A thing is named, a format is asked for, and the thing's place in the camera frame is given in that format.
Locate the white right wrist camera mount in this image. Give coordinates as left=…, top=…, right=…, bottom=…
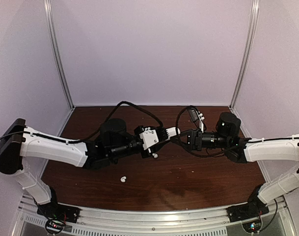
left=187, top=106, right=205, bottom=132

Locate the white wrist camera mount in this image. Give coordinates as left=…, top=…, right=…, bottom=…
left=187, top=106, right=205, bottom=132
left=139, top=127, right=159, bottom=150

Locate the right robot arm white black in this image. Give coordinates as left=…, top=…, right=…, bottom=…
left=171, top=108, right=299, bottom=222

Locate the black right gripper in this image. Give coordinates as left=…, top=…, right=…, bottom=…
left=170, top=128, right=231, bottom=152

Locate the white oval charging case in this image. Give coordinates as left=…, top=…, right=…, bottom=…
left=166, top=127, right=181, bottom=138

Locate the left aluminium corner post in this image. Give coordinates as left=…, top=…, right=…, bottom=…
left=43, top=0, right=75, bottom=110

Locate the aluminium corner post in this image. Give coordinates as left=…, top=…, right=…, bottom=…
left=229, top=0, right=260, bottom=110
left=43, top=0, right=75, bottom=110

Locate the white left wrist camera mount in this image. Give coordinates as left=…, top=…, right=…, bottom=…
left=139, top=127, right=159, bottom=150

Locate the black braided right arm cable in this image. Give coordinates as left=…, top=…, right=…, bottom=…
left=175, top=105, right=241, bottom=158

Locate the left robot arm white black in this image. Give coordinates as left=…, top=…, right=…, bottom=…
left=0, top=118, right=179, bottom=225

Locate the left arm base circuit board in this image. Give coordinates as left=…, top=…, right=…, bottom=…
left=45, top=219, right=66, bottom=235

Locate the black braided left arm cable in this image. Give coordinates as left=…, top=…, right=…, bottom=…
left=31, top=100, right=164, bottom=145

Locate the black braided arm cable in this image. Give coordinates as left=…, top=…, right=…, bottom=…
left=175, top=105, right=241, bottom=158
left=31, top=100, right=164, bottom=145

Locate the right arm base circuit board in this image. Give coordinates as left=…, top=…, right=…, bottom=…
left=242, top=220, right=262, bottom=234

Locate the white clip-on earbud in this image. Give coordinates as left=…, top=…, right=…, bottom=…
left=120, top=176, right=127, bottom=183

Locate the aluminium front frame rail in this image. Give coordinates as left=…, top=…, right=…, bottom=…
left=13, top=195, right=297, bottom=236

